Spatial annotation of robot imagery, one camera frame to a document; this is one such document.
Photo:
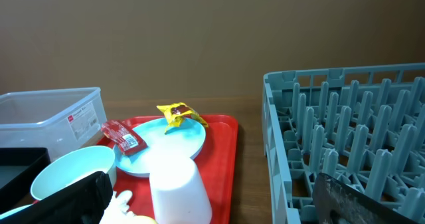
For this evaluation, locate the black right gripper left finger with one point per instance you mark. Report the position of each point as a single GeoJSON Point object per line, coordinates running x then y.
{"type": "Point", "coordinates": [82, 202]}

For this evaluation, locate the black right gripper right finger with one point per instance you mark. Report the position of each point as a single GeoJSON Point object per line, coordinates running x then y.
{"type": "Point", "coordinates": [336, 202]}

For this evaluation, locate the white tissue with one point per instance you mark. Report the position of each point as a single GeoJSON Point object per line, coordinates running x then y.
{"type": "Point", "coordinates": [118, 209]}

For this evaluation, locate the pale green bowl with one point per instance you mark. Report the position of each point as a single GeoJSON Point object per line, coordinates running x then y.
{"type": "Point", "coordinates": [73, 167]}

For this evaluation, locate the red snack wrapper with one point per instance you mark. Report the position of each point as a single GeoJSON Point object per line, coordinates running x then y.
{"type": "Point", "coordinates": [127, 140]}

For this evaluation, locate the light blue bowl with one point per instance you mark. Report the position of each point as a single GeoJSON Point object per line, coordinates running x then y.
{"type": "Point", "coordinates": [13, 211]}

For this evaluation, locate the light blue plate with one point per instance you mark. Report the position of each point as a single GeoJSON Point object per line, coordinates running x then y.
{"type": "Point", "coordinates": [186, 140]}

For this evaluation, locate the yellow snack wrapper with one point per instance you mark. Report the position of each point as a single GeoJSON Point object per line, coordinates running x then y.
{"type": "Point", "coordinates": [176, 113]}

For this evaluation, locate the grey dishwasher rack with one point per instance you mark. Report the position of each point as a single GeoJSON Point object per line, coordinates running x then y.
{"type": "Point", "coordinates": [362, 125]}

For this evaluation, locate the black plastic bin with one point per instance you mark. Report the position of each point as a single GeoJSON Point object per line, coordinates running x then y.
{"type": "Point", "coordinates": [19, 167]}

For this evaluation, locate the clear plastic bin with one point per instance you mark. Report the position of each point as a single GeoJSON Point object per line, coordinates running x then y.
{"type": "Point", "coordinates": [61, 120]}

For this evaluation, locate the red plastic tray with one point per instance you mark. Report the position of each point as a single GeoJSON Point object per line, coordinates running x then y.
{"type": "Point", "coordinates": [215, 162]}

